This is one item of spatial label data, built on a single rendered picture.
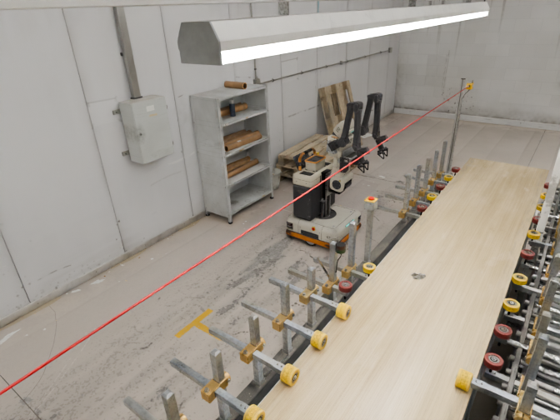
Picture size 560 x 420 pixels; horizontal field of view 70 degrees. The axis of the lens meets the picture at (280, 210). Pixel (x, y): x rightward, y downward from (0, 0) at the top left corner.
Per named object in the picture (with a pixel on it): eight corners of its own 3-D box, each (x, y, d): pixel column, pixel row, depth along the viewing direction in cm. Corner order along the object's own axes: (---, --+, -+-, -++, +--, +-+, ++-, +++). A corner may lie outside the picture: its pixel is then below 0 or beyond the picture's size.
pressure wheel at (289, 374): (282, 365, 175) (292, 362, 182) (277, 382, 175) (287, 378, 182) (293, 371, 172) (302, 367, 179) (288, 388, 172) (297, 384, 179)
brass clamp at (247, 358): (239, 359, 188) (238, 352, 186) (257, 342, 198) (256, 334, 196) (249, 365, 185) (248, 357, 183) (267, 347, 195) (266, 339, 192)
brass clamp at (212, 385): (200, 397, 171) (199, 389, 168) (222, 376, 180) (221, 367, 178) (211, 404, 167) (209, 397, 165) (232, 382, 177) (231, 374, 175)
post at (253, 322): (254, 387, 205) (247, 316, 183) (259, 382, 207) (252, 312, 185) (260, 391, 203) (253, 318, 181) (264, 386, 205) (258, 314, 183)
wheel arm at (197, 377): (170, 366, 185) (168, 360, 184) (176, 361, 188) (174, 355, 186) (252, 422, 158) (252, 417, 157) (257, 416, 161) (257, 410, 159)
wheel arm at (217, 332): (208, 333, 203) (207, 328, 201) (213, 329, 206) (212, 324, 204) (288, 379, 176) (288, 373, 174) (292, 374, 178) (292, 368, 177)
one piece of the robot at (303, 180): (292, 226, 454) (289, 156, 417) (317, 207, 493) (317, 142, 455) (317, 233, 436) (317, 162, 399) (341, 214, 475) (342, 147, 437)
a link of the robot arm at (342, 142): (351, 97, 361) (346, 99, 354) (364, 102, 355) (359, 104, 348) (342, 142, 386) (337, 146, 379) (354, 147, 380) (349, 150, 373)
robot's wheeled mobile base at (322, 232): (284, 236, 462) (283, 217, 450) (313, 214, 507) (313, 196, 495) (336, 252, 425) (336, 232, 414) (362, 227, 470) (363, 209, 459)
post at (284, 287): (282, 352, 221) (279, 282, 199) (287, 348, 223) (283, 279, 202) (287, 355, 219) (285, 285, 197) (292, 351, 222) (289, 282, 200)
